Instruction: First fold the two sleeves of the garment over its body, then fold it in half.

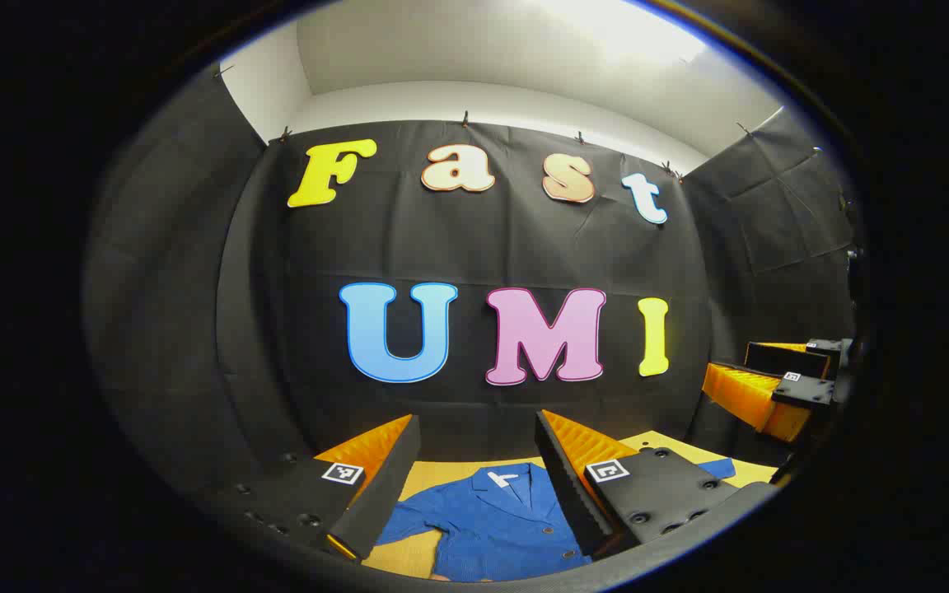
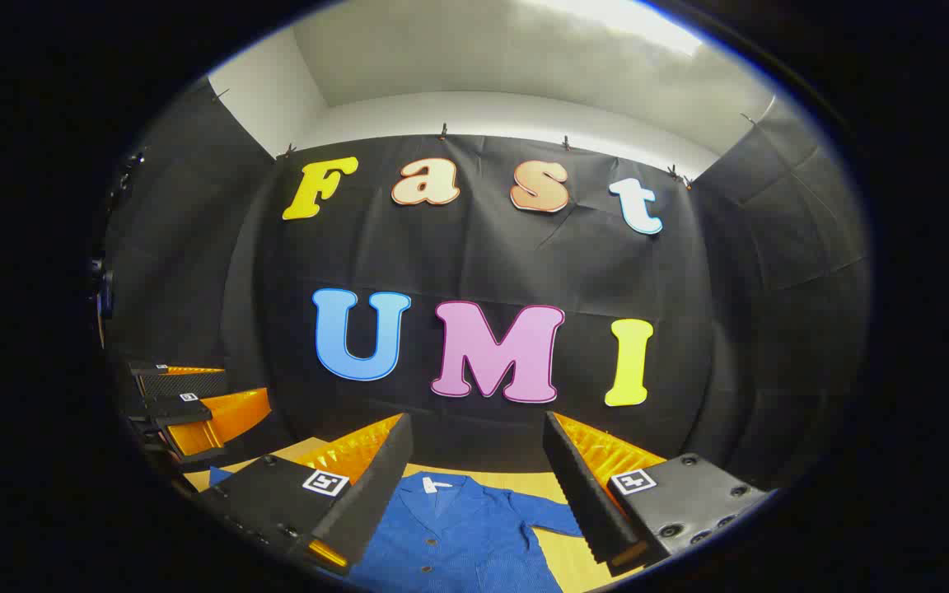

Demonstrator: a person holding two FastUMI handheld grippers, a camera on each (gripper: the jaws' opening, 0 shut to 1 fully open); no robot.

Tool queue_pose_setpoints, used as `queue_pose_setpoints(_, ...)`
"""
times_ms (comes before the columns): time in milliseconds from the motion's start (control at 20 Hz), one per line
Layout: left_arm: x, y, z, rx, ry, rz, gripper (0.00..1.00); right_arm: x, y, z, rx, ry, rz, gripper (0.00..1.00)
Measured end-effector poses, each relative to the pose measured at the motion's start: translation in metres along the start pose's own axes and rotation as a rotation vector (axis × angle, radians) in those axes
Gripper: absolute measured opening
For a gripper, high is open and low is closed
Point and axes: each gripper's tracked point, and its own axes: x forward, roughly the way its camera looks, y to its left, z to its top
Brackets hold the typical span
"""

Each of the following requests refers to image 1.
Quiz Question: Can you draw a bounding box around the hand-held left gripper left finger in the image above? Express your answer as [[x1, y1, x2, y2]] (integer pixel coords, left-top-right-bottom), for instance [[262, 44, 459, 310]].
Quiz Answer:
[[194, 414, 423, 563]]

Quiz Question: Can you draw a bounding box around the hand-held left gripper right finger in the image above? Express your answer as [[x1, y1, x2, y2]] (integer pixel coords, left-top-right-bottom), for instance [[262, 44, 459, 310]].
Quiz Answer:
[[534, 409, 778, 561]]

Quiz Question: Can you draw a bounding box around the blue corduroy jacket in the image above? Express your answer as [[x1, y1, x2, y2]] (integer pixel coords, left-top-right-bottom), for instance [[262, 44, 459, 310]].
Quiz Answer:
[[376, 459, 736, 583]]

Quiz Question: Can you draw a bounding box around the black backdrop cloth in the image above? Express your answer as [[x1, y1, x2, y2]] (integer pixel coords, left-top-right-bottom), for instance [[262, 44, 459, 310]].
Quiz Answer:
[[83, 62, 863, 503]]

